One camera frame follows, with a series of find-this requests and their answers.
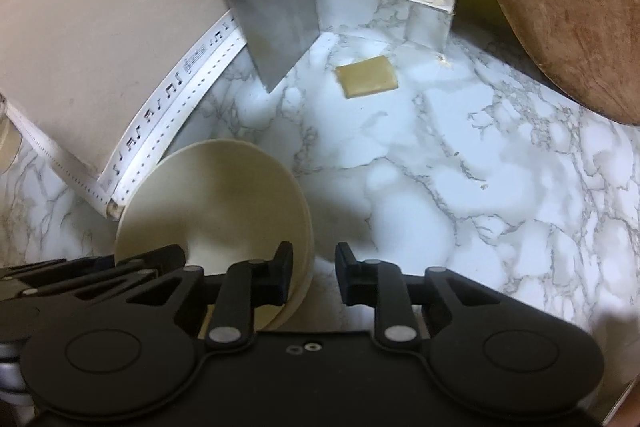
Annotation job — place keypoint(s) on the music note tape strip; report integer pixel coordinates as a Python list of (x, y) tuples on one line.
[(175, 92), (55, 157)]

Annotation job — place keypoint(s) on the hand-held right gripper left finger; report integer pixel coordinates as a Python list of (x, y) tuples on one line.
[(283, 272)]

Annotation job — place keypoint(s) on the cream bowl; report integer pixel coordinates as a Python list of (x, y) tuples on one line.
[(220, 197)]

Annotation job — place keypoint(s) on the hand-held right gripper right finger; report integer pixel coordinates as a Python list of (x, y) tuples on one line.
[(346, 274)]

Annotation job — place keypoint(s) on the round wooden cutting board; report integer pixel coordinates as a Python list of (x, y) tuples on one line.
[(575, 7)]

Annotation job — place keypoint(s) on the yellow sponge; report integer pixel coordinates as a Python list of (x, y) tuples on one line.
[(367, 77)]

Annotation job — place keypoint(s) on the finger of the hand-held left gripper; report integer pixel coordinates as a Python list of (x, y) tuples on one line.
[(115, 283), (150, 257)]

